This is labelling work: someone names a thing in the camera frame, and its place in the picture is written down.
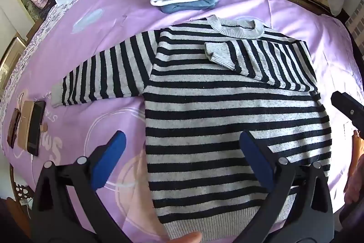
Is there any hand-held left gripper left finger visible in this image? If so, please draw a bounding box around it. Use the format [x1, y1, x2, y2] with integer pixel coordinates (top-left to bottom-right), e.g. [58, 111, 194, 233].
[30, 130, 128, 243]

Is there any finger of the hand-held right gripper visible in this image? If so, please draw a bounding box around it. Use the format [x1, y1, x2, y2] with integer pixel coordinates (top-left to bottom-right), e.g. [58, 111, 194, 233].
[331, 92, 364, 130]

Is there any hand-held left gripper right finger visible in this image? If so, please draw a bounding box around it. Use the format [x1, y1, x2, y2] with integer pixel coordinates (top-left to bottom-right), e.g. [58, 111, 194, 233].
[236, 130, 334, 243]

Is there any black grey striped sweater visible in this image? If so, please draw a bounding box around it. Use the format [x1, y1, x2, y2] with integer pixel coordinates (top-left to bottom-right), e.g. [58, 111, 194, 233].
[51, 15, 333, 240]

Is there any person's right hand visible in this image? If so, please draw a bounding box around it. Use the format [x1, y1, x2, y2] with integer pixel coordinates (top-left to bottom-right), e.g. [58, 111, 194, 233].
[344, 158, 364, 204]

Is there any person's left hand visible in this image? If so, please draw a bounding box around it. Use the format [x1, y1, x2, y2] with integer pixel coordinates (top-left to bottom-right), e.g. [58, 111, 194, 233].
[168, 232, 203, 243]

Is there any black smartphone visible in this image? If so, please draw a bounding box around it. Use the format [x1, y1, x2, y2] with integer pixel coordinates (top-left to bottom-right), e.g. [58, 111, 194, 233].
[27, 101, 47, 157]

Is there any beige checked fabric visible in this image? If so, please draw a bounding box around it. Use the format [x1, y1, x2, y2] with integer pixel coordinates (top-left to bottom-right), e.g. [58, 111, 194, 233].
[345, 2, 364, 43]

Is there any tan phone case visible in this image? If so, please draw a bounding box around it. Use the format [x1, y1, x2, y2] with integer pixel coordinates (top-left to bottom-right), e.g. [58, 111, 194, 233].
[17, 101, 36, 150]

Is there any dark brown smartphone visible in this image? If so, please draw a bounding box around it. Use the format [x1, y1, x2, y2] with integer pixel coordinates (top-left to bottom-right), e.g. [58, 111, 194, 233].
[6, 108, 21, 149]

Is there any purple printed bedsheet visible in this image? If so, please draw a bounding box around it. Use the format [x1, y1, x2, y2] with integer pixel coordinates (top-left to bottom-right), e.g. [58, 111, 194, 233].
[1, 0, 363, 243]

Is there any framed picture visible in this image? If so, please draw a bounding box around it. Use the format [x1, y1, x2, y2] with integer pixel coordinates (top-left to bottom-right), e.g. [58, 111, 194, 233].
[0, 36, 29, 81]

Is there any purple floral quilt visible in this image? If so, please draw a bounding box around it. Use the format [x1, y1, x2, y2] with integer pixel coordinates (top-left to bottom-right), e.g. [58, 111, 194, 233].
[0, 0, 74, 107]

